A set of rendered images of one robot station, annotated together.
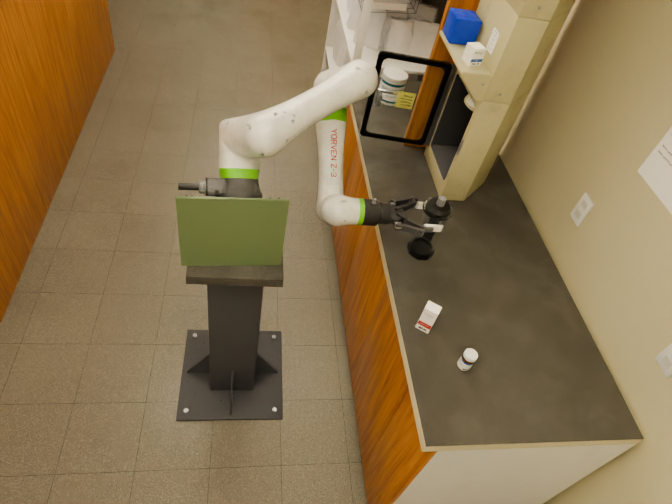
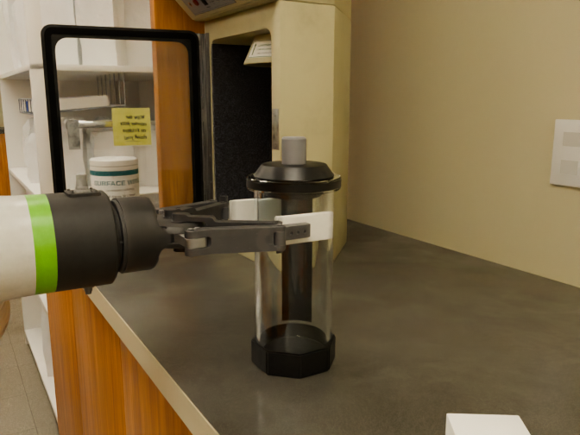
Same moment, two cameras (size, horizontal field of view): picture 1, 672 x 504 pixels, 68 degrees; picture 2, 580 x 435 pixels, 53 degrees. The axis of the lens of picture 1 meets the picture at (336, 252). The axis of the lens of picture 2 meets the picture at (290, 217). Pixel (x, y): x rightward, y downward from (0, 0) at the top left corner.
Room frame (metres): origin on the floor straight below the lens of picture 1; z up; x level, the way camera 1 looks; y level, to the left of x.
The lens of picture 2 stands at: (0.73, -0.14, 1.25)
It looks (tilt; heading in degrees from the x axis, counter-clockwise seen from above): 12 degrees down; 345
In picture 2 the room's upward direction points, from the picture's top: straight up
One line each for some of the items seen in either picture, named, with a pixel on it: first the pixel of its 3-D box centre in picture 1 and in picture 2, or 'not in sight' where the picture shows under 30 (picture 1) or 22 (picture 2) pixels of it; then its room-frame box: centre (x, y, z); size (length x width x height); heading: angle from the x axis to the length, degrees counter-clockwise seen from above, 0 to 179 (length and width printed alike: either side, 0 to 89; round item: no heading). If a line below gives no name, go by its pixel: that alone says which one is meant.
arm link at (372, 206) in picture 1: (370, 211); (82, 235); (1.29, -0.08, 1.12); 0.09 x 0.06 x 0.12; 16
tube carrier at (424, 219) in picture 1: (429, 228); (293, 265); (1.36, -0.31, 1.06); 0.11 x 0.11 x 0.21
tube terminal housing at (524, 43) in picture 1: (491, 101); (293, 61); (1.88, -0.45, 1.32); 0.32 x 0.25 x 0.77; 16
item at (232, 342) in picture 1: (234, 321); not in sight; (1.17, 0.35, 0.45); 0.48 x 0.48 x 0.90; 15
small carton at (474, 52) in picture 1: (473, 54); not in sight; (1.75, -0.30, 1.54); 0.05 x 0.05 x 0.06; 32
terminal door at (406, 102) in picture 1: (403, 101); (129, 129); (1.96, -0.12, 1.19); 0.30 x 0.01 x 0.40; 99
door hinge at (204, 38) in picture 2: (439, 108); (205, 128); (1.98, -0.28, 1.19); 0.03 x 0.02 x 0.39; 16
